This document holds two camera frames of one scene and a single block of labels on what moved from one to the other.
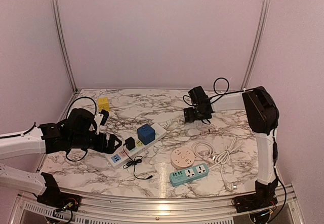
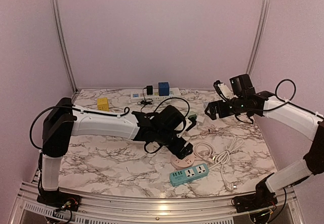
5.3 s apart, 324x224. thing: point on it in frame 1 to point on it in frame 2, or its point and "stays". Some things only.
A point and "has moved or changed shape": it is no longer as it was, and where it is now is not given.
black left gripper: [110, 149] to [184, 152]
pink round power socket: [182, 157] stays
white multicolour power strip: [115, 159] to [143, 96]
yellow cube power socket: [103, 104] stays
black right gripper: [188, 114] to [211, 106]
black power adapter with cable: [130, 143] to [149, 90]
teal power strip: [189, 174] stays
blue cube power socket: [146, 134] has moved or changed shape
